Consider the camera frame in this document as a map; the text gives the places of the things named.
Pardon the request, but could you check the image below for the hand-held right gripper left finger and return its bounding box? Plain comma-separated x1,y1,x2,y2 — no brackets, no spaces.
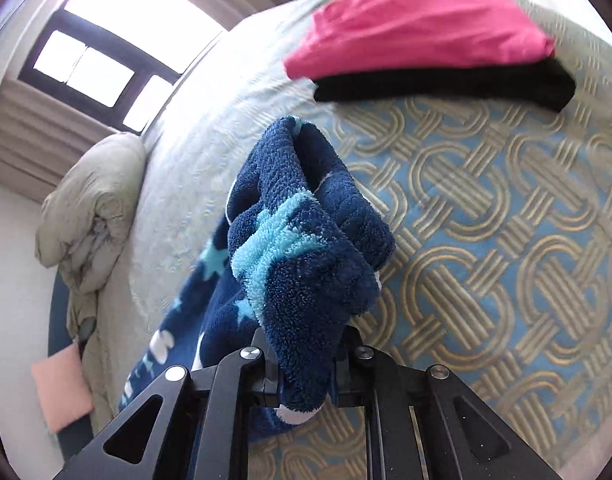
53,327,282,480

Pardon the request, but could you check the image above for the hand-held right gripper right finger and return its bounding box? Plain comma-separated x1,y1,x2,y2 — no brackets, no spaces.
331,327,562,480

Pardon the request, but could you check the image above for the blue beige patterned blanket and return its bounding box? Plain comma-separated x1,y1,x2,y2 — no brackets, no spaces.
246,95,612,480

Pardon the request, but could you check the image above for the pink pillow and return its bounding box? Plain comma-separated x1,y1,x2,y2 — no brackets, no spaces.
31,347,94,433

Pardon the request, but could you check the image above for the crumpled grey duvet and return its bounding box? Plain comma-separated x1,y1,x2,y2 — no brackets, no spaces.
35,132,147,426

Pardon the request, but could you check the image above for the folded black garment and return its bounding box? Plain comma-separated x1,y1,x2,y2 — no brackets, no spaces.
313,57,578,113

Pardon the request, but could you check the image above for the beige pleated curtain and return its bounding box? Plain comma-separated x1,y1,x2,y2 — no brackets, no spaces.
0,0,312,193

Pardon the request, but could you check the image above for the dark-framed window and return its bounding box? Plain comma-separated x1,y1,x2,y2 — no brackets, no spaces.
17,10,182,135

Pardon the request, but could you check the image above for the folded pink garment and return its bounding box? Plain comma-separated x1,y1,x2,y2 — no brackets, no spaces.
283,0,557,81

